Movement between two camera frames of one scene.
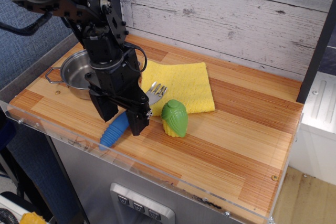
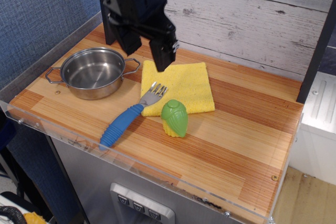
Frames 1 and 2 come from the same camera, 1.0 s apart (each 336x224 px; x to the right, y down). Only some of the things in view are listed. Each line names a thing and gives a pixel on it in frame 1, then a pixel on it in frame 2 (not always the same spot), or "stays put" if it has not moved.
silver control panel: x=130 y=208 stays put
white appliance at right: x=314 y=152 stays put
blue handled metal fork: x=123 y=121 stays put
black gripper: x=121 y=84 → x=135 y=6
